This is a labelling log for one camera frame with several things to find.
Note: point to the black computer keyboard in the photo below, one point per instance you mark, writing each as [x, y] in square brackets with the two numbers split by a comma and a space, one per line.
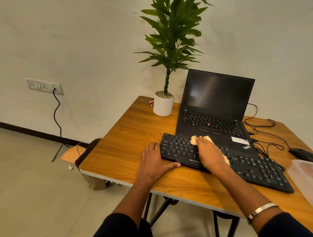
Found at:
[259, 168]

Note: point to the black laptop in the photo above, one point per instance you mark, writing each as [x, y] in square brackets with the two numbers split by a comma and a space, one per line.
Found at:
[215, 92]

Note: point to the person's dark left sleeve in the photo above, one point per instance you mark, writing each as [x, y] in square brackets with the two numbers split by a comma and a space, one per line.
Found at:
[122, 227]

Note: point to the clear plastic container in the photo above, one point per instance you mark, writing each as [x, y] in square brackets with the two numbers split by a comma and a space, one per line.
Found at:
[303, 178]

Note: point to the white wall socket panel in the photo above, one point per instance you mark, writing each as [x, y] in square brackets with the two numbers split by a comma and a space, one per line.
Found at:
[41, 85]

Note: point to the person's dark right sleeve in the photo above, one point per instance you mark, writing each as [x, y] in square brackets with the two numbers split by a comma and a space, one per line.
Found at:
[286, 227]

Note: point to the person's dark sleeve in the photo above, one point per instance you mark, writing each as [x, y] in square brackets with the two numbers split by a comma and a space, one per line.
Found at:
[122, 227]
[286, 227]

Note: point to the person's left forearm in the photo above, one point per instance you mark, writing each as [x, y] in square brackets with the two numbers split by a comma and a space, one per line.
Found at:
[137, 200]

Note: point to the person's left middle finger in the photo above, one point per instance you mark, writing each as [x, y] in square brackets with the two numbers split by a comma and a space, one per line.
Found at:
[151, 150]

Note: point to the green artificial plant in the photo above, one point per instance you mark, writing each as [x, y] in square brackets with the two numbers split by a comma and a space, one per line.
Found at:
[171, 36]

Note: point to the black metal table legs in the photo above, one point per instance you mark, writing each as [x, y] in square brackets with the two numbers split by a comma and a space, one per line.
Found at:
[159, 211]

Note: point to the person's right fingers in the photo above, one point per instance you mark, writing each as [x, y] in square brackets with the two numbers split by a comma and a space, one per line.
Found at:
[202, 142]

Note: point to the orange paper sheet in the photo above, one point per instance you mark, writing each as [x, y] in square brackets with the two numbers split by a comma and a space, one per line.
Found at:
[72, 154]

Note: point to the person's left hand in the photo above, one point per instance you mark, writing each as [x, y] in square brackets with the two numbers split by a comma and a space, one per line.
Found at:
[150, 167]

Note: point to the black computer mouse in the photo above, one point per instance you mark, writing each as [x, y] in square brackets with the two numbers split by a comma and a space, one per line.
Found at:
[302, 154]

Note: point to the dark bag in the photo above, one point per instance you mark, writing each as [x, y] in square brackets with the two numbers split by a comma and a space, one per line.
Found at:
[86, 153]

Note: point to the small white paper scrap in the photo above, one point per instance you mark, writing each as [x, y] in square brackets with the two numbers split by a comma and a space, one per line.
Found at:
[70, 167]

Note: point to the white plant pot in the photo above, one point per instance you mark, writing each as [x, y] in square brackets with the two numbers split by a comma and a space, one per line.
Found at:
[163, 107]

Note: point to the person's right hand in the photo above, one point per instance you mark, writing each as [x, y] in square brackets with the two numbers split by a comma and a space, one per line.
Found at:
[211, 156]

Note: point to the yellow cleaning cloth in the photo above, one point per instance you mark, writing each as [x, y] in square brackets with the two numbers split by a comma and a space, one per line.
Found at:
[193, 140]

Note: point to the person's right forearm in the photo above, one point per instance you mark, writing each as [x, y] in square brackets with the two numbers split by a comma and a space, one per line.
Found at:
[240, 193]

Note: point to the person's left thumb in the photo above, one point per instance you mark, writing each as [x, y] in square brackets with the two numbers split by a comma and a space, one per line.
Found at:
[173, 166]

